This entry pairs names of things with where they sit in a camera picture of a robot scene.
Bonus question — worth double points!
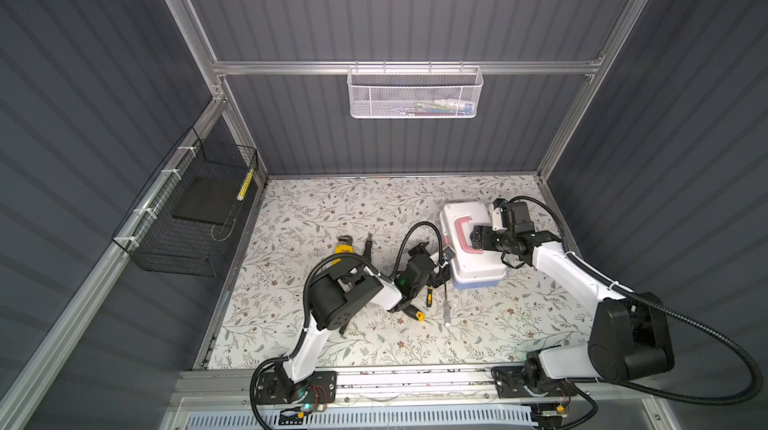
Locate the white blue tool box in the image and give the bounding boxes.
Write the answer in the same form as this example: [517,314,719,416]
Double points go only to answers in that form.
[439,201,507,290]

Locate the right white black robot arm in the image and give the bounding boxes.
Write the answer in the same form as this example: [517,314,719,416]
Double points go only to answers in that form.
[457,197,674,396]

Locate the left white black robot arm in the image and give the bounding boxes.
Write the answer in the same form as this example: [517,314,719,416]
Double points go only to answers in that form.
[250,243,450,405]

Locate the slim yellow black screwdriver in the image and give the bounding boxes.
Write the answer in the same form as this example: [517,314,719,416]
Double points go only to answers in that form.
[426,284,434,308]

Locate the stubby black orange screwdriver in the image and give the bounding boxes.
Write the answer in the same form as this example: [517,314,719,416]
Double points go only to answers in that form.
[362,232,374,261]

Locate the yellow pipe wrench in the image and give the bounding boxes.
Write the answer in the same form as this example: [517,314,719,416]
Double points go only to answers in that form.
[334,235,355,254]

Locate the floral table mat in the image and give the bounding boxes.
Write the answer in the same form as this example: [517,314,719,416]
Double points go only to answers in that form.
[210,175,590,369]

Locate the pens in white basket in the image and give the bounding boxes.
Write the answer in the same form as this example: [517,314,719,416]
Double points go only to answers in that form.
[391,100,476,118]

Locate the yellow marker pen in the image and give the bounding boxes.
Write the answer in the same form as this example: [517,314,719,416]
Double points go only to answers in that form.
[236,168,255,201]

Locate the black pad in basket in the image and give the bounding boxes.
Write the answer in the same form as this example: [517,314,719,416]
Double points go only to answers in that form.
[171,177,242,225]

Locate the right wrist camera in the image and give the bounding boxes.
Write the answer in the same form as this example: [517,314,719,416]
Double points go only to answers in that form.
[489,198,508,231]

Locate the left black corrugated cable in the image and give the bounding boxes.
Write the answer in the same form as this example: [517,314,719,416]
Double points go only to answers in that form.
[248,221,445,430]

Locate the black corrugated cable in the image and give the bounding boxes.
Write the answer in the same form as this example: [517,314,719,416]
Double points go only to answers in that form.
[248,221,445,430]
[506,194,764,406]

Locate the yellow black handled screwdriver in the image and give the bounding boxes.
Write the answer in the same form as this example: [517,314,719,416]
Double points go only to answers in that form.
[402,305,425,322]

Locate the clear handled screwdriver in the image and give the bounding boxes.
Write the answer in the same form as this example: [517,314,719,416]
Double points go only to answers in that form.
[442,282,452,327]

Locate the right black corrugated cable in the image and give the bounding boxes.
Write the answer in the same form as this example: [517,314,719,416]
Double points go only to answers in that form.
[506,194,764,406]

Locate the white wire mesh basket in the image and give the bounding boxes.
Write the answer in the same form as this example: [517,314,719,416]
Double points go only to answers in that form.
[346,66,484,119]

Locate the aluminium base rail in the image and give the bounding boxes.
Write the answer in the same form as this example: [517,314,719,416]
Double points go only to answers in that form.
[173,363,661,413]

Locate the black wire basket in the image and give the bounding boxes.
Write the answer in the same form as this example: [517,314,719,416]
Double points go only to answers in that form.
[113,129,260,277]

